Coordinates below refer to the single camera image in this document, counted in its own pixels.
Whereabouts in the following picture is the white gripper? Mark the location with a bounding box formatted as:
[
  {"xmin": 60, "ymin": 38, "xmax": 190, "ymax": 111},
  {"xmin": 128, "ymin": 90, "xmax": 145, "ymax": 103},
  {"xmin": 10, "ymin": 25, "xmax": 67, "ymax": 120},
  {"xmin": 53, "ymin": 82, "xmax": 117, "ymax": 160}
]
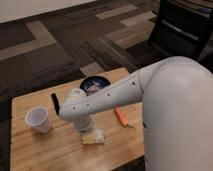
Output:
[{"xmin": 73, "ymin": 116, "xmax": 94, "ymax": 140}]

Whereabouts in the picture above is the white sponge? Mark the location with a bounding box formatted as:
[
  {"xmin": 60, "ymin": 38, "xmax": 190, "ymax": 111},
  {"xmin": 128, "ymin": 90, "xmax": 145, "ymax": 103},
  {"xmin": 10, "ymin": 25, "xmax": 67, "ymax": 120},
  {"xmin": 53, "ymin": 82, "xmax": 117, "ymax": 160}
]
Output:
[{"xmin": 81, "ymin": 128, "xmax": 105, "ymax": 145}]

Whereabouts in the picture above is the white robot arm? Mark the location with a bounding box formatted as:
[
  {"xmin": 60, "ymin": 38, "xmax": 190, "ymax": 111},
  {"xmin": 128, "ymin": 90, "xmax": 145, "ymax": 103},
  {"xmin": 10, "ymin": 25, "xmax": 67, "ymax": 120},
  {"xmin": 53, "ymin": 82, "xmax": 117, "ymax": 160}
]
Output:
[{"xmin": 59, "ymin": 56, "xmax": 213, "ymax": 171}]

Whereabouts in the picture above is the black chair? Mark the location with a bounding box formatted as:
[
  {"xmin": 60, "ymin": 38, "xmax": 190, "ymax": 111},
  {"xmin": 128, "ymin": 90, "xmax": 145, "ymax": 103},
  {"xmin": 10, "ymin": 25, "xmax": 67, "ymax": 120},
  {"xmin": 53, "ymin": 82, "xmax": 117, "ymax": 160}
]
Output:
[{"xmin": 148, "ymin": 0, "xmax": 213, "ymax": 60}]

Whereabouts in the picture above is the dark blue bowl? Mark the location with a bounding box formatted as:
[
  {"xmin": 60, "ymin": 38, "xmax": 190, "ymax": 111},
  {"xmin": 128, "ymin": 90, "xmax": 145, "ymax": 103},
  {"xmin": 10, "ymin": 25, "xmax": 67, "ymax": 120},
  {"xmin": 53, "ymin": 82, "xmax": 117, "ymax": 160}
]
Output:
[{"xmin": 80, "ymin": 76, "xmax": 110, "ymax": 96}]

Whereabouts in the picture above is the black marker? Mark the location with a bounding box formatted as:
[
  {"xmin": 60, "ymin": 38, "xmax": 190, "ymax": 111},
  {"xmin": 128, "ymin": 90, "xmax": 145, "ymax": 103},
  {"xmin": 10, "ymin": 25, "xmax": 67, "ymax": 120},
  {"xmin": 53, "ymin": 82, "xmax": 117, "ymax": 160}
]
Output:
[{"xmin": 51, "ymin": 93, "xmax": 60, "ymax": 115}]

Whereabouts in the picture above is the orange carrot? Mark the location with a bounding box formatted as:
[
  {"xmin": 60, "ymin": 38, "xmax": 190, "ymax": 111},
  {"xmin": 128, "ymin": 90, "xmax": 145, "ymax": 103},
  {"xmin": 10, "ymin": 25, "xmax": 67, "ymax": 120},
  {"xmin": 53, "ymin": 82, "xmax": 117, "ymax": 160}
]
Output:
[{"xmin": 114, "ymin": 108, "xmax": 131, "ymax": 128}]

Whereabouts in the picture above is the white plastic cup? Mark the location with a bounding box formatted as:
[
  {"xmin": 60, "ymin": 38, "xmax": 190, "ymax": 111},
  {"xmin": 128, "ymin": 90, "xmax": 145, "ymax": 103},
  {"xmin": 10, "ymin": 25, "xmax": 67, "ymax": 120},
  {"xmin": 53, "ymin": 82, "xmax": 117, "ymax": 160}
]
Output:
[{"xmin": 25, "ymin": 106, "xmax": 52, "ymax": 133}]

